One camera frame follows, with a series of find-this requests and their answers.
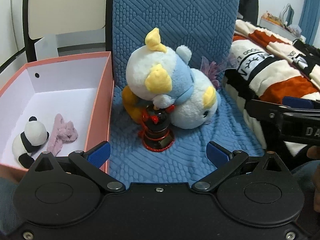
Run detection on striped fleece blanket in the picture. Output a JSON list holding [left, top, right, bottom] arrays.
[[222, 20, 319, 170]]

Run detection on hanging clothes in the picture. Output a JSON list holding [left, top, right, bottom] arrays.
[[238, 0, 259, 25]]

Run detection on pink cardboard box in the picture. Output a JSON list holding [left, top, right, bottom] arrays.
[[1, 52, 114, 181]]

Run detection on blue curtain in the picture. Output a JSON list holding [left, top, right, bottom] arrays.
[[299, 0, 319, 45]]

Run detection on small panda plush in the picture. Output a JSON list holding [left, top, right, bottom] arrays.
[[12, 116, 49, 168]]

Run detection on person's right hand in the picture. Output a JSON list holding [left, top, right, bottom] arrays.
[[307, 146, 320, 212]]

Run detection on pink fuzzy hair clip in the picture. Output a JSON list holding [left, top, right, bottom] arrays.
[[47, 114, 78, 156]]

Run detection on white cluttered desk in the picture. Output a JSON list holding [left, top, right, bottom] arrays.
[[259, 3, 306, 42]]

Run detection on black garment on bed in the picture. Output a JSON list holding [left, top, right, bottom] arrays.
[[293, 40, 319, 77]]

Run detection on beige folding chair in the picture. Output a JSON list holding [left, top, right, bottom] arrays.
[[22, 0, 113, 62]]

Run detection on blue quilted chair cushion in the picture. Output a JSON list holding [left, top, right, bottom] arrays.
[[106, 0, 263, 186]]

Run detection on brown bear plush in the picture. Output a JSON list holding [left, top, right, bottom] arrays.
[[121, 86, 145, 124]]

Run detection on white blue penguin plush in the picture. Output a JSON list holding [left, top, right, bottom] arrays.
[[126, 28, 220, 129]]

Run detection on black red devil toy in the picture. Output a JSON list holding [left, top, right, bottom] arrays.
[[138, 104, 175, 152]]

